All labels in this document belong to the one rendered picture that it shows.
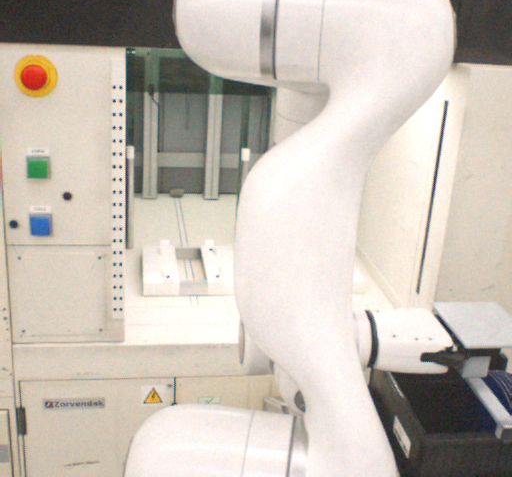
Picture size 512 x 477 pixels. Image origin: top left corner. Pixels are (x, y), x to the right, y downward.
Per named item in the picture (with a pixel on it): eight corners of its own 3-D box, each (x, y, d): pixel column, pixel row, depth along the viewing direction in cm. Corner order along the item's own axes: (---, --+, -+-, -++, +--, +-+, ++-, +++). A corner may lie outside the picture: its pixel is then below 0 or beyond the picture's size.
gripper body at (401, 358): (345, 344, 99) (422, 342, 100) (365, 385, 89) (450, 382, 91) (351, 295, 96) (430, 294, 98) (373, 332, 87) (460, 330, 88)
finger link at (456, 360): (397, 348, 92) (425, 337, 95) (445, 375, 86) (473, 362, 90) (398, 340, 92) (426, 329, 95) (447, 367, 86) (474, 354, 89)
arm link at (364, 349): (330, 349, 98) (351, 348, 98) (347, 384, 90) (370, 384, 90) (337, 293, 95) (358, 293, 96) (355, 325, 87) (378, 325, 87)
